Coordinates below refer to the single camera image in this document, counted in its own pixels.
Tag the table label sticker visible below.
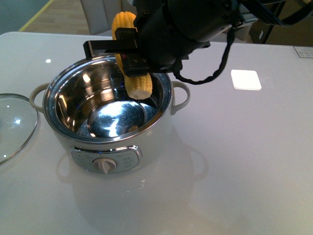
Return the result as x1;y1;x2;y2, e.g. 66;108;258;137
293;46;313;59

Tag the black braided cable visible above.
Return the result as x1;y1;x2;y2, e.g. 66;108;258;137
172;26;237;85

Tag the glass pot lid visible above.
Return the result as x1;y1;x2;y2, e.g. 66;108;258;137
0;93;39;165

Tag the yellow corn cob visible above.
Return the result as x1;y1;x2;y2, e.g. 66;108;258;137
112;11;153;100

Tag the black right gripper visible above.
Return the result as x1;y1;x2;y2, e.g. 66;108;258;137
83;0;241;77

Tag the white electric cooking pot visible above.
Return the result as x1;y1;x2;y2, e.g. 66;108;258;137
29;56;190;174

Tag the beige upholstered chair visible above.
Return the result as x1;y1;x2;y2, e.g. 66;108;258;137
80;0;136;36
214;14;257;43

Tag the right beige upholstered chair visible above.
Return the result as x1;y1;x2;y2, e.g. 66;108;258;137
214;14;257;43

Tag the black appliance cabinet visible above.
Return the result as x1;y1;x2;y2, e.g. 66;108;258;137
249;4;287;45

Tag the left beige upholstered chair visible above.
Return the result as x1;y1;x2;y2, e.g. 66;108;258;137
80;0;136;36

